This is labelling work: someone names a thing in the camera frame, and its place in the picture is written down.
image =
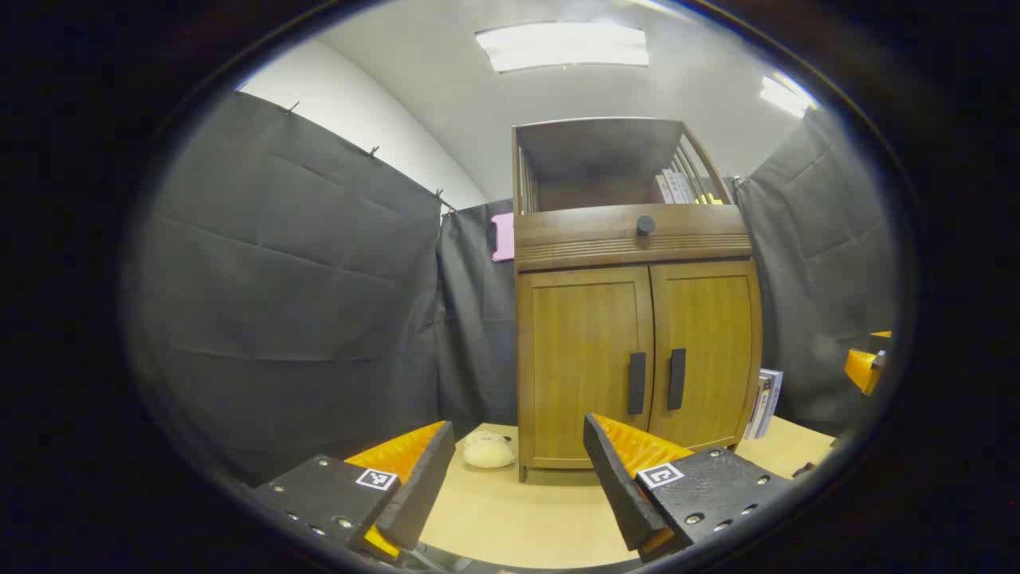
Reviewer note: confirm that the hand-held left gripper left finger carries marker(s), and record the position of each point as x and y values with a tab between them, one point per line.
422	486

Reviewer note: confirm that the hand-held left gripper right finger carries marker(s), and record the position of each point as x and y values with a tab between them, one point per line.
617	486

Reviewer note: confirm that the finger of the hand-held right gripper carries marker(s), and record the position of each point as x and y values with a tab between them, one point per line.
882	343
862	368

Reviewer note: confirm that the wooden shoe cabinet door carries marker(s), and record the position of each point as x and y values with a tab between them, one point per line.
582	359
713	343

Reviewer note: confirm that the wooden double-door shoe cabinet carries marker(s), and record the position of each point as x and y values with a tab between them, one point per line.
598	151

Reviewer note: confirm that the cream plush toy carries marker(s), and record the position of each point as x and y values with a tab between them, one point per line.
488	452

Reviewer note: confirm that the blue-grey book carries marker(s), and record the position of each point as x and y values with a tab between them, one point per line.
774	395

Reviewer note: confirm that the white and dark book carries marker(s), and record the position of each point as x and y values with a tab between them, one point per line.
763	406

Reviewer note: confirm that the black table clamp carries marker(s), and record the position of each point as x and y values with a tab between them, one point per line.
804	469

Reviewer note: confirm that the black backdrop cloth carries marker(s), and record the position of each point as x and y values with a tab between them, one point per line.
279	279

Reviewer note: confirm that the row of thin books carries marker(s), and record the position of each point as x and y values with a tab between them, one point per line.
677	187

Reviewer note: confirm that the round black drawer knob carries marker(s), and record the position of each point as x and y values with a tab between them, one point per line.
645	225

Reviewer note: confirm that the small ceiling light panel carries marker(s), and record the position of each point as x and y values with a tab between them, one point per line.
785	96

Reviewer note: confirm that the large ceiling light panel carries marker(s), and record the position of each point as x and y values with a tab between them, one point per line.
562	46

